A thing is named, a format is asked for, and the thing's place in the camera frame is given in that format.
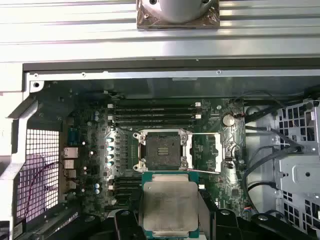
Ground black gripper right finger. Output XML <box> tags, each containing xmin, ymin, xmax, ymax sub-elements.
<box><xmin>198</xmin><ymin>190</ymin><xmax>312</xmax><ymax>240</ymax></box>

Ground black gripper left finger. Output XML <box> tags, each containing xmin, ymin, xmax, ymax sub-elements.
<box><xmin>44</xmin><ymin>190</ymin><xmax>147</xmax><ymax>240</ymax></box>

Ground silver topped green CPU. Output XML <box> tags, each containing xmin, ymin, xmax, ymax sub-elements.
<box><xmin>140</xmin><ymin>171</ymin><xmax>201</xmax><ymax>239</ymax></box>

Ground metal socket cover frame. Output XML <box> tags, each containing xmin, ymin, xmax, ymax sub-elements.
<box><xmin>184</xmin><ymin>131</ymin><xmax>224</xmax><ymax>175</ymax></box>

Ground RAM slot white clips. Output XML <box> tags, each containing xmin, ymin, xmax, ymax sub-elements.
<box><xmin>107</xmin><ymin>183</ymin><xmax>205</xmax><ymax>190</ymax></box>
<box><xmin>106</xmin><ymin>101</ymin><xmax>203</xmax><ymax>109</ymax></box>
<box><xmin>106</xmin><ymin>113</ymin><xmax>203</xmax><ymax>121</ymax></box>

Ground CPU socket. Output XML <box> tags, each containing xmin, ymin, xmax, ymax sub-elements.
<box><xmin>133</xmin><ymin>128</ymin><xmax>190</xmax><ymax>174</ymax></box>

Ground green motherboard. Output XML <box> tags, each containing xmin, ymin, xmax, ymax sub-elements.
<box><xmin>66</xmin><ymin>96</ymin><xmax>248</xmax><ymax>221</ymax></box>

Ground silver perforated drive cage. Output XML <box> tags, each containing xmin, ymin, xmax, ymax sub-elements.
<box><xmin>271</xmin><ymin>98</ymin><xmax>320</xmax><ymax>236</ymax></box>

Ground silver coin cell battery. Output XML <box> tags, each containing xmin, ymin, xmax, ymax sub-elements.
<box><xmin>222</xmin><ymin>113</ymin><xmax>236</xmax><ymax>127</ymax></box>

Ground black and silver PC case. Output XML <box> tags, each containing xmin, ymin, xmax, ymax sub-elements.
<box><xmin>0</xmin><ymin>61</ymin><xmax>320</xmax><ymax>240</ymax></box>

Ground grey cable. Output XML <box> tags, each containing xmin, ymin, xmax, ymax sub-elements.
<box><xmin>242</xmin><ymin>145</ymin><xmax>301</xmax><ymax>210</ymax></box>

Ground black cable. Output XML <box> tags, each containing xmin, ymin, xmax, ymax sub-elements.
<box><xmin>246</xmin><ymin>180</ymin><xmax>279</xmax><ymax>201</ymax></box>

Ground brown square base plate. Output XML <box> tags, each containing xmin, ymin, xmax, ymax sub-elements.
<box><xmin>136</xmin><ymin>0</ymin><xmax>221</xmax><ymax>30</ymax></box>

